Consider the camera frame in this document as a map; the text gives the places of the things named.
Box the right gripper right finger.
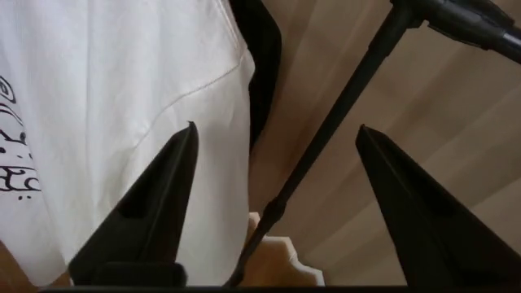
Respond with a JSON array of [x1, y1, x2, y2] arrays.
[[355, 124, 521, 286]]

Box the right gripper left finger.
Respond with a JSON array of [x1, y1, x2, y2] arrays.
[[68, 120, 199, 286]]

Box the white printed garment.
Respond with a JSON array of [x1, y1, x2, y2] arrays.
[[0, 0, 256, 286]]

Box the black shorts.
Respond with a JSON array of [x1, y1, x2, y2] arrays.
[[228, 0, 283, 150]]

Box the black clothes rack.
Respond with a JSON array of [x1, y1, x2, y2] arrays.
[[225, 0, 521, 287]]

